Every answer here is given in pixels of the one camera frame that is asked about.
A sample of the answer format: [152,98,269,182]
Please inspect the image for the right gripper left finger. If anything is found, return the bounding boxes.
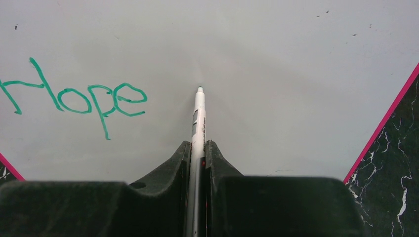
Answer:
[0,141,191,237]

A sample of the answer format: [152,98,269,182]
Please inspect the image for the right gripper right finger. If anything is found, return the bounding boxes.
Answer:
[206,141,365,237]

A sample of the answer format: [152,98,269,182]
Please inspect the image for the green capped whiteboard marker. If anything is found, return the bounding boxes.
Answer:
[185,86,206,237]

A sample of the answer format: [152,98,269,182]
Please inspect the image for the pink framed whiteboard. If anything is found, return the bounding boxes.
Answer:
[0,0,419,182]

